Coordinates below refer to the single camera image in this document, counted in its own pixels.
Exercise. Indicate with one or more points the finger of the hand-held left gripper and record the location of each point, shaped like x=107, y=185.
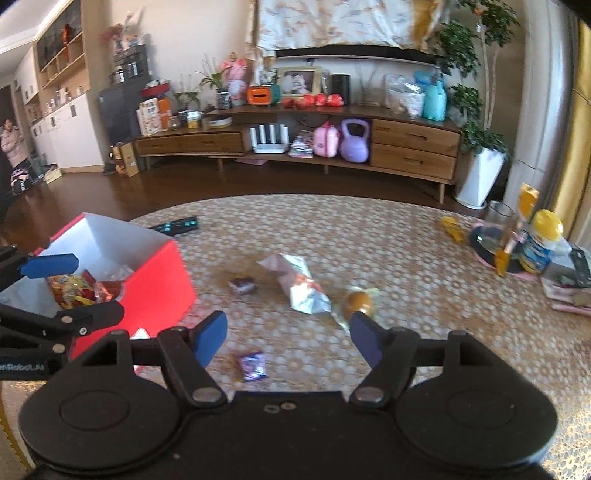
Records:
x=92, y=316
x=51, y=265

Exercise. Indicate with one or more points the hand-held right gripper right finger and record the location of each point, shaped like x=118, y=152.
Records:
x=364, y=334

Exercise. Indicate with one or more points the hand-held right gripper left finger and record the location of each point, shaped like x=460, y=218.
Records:
x=210, y=339

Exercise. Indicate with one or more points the yellow snack packet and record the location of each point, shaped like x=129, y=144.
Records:
x=69, y=290

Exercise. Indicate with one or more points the brown bun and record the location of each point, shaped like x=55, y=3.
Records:
x=360, y=301

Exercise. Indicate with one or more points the red cardboard box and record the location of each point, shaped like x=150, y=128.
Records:
x=161, y=286

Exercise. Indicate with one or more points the purple candy packet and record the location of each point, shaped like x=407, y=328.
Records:
x=253, y=366

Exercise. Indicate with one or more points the small dark purple packet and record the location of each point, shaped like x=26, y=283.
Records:
x=243, y=285

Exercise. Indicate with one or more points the white and orange snack bag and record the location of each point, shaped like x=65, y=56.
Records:
x=300, y=286

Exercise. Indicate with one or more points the black remote control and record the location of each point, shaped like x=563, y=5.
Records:
x=178, y=226

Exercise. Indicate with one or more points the crumpled yellow wrapper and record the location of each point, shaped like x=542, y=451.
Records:
x=452, y=229

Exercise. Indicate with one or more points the dark round coaster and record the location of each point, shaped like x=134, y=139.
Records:
x=482, y=247

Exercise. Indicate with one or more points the black cabinet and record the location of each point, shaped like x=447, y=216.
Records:
x=120, y=115

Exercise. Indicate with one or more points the clear drinking glass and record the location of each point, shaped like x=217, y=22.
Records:
x=498, y=221

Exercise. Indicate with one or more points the white printed carton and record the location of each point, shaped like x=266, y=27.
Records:
x=148, y=117

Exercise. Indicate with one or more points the orange printed carton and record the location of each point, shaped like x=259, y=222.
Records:
x=165, y=114

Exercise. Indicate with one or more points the purple kettlebell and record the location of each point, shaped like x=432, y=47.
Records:
x=354, y=143

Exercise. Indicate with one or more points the white planter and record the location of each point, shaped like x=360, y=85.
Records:
x=480, y=177

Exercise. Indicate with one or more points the wooden TV cabinet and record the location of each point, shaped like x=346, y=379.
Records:
x=411, y=145

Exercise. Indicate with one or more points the pink toy case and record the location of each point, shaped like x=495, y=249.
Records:
x=327, y=142

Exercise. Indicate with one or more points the white bottle with yellow lid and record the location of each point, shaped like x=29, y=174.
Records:
x=540, y=244

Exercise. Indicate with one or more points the stack of magazines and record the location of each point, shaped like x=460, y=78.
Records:
x=302, y=145

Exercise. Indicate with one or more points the grey tissue box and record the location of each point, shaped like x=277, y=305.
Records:
x=556, y=267

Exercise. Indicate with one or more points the stack of pink books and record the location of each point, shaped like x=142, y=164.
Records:
x=565, y=297

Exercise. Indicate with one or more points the white router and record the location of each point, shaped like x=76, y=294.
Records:
x=269, y=141

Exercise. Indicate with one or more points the orange yellow tube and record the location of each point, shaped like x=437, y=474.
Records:
x=526, y=198

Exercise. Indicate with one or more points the black flat device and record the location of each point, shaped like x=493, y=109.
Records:
x=581, y=267

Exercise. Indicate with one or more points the red wrapped fruit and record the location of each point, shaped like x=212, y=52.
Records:
x=321, y=99
x=336, y=99
x=307, y=99

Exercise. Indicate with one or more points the plant in glass vase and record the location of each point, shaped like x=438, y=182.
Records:
x=223, y=97

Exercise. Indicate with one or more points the clear plastic bag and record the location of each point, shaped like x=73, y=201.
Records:
x=404, y=94

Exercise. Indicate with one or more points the teal spray bottle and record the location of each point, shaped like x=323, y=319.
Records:
x=435, y=99

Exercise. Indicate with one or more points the orange box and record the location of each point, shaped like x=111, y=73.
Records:
x=258, y=96

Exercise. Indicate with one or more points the black speaker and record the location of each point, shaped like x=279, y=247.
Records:
x=340, y=84

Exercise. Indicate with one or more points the green potted plant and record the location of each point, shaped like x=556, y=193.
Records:
x=466, y=101

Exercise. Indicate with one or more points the framed photo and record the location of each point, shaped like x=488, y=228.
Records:
x=298, y=81

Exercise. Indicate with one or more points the pink flower bouquet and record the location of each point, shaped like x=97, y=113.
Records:
x=236, y=76

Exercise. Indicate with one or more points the yellow curtain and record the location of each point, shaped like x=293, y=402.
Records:
x=575, y=138

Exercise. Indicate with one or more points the floral TV cover cloth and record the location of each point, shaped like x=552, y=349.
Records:
x=346, y=23

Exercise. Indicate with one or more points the white wall cabinet with shelves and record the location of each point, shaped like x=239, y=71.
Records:
x=69, y=124

